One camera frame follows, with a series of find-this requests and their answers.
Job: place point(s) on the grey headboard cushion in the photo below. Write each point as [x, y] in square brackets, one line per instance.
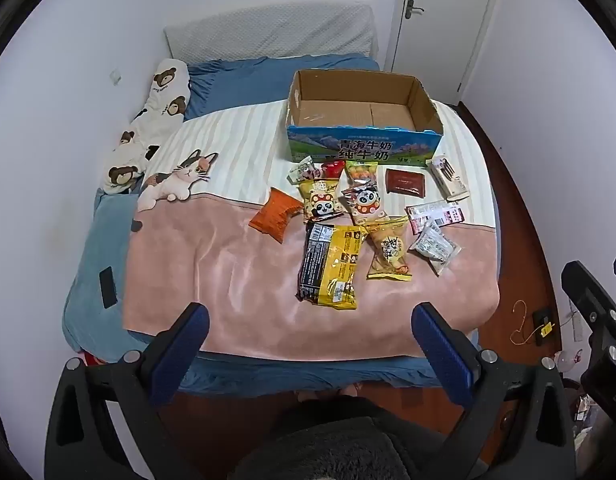
[268, 32]

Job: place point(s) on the white door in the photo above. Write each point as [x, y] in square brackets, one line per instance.
[438, 45]

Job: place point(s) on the person's foot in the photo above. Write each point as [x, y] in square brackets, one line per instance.
[333, 392]

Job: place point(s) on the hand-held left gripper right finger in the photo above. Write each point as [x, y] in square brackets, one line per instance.
[443, 355]

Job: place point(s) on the cardboard box with blue print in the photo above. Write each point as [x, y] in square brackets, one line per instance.
[358, 150]

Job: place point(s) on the pink white snack packet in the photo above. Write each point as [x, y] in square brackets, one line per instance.
[438, 212]

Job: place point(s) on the yellow panda snack packet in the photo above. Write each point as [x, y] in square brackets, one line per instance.
[320, 202]

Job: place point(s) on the cat print blanket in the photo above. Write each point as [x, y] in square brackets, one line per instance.
[213, 270]

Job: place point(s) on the white red panda snack packet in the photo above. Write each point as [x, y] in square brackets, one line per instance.
[365, 205]

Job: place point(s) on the white wall socket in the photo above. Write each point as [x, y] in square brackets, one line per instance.
[116, 78]

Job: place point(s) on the white chocolate stick box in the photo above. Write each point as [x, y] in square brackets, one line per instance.
[450, 180]

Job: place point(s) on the large yellow black noodle packet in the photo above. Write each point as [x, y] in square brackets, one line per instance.
[338, 265]

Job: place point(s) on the black floor socket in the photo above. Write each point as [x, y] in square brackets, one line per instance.
[542, 320]

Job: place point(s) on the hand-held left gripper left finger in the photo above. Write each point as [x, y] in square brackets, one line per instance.
[185, 355]

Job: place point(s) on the green candy packet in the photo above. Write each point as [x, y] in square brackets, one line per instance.
[362, 172]

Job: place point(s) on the blue bed sheet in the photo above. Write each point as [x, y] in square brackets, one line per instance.
[238, 85]

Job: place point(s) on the grey white snack packet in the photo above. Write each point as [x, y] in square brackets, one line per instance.
[434, 247]

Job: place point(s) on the small white snack packet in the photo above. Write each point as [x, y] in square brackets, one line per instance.
[299, 171]

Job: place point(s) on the black phone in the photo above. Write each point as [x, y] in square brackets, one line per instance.
[108, 287]

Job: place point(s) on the orange snack packet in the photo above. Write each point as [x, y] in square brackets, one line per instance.
[275, 215]

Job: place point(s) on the bear print pillow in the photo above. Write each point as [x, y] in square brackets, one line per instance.
[158, 110]

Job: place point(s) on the small red snack packet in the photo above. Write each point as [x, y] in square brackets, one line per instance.
[332, 169]

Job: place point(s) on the person's grey fleece clothing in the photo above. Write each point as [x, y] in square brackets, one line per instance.
[328, 445]

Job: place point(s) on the brown snack packet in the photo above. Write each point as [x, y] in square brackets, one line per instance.
[405, 181]

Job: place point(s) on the yellow bread packet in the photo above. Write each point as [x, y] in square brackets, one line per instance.
[390, 250]

